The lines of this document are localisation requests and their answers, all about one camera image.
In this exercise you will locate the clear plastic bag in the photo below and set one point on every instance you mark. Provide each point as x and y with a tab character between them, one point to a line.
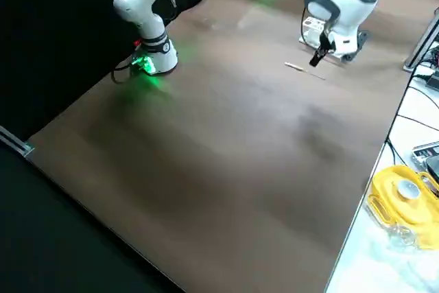
401	236

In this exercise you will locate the grey round disc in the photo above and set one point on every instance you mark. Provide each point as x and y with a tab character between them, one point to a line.
408	190

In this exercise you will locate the short aluminium corner rail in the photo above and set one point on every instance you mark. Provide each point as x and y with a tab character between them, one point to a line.
20	147

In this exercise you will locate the thick aluminium frame post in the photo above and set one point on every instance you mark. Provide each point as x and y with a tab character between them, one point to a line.
420	46

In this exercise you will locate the grey device with red label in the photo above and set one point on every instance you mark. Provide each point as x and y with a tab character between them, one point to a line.
425	152

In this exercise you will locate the small black box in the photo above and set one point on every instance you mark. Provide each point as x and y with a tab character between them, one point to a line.
433	82

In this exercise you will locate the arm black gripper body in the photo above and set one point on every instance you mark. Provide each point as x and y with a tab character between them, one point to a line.
326	40

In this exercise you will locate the white test tube rack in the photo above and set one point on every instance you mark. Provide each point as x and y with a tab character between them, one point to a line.
310	35

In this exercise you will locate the foot green light block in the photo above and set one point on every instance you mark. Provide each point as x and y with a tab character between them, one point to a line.
144	64

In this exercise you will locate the foot red plug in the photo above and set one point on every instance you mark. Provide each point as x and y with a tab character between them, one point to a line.
137	43

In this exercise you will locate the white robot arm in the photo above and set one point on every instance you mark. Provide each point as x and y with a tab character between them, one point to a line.
144	18

